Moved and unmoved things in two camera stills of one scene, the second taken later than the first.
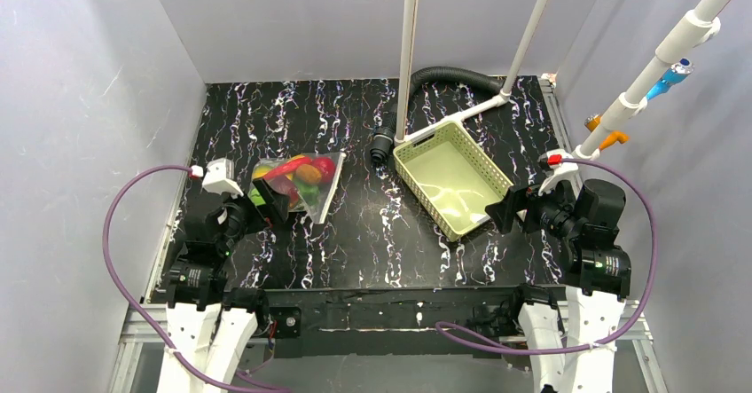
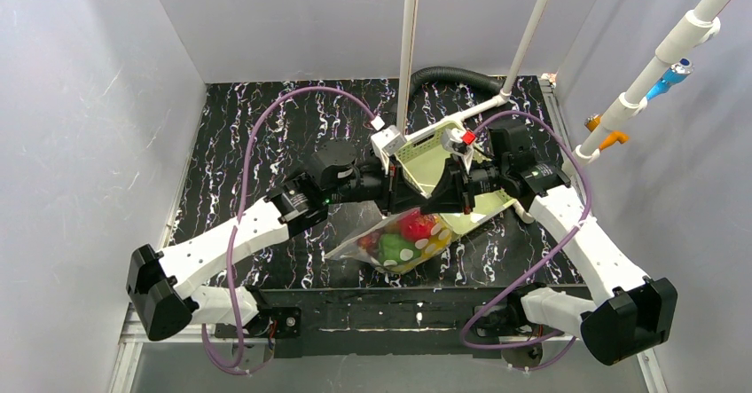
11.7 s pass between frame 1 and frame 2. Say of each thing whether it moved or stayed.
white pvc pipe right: stayed
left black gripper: moved
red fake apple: moved
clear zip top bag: moved
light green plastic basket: stayed
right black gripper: moved
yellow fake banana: moved
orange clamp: stayed
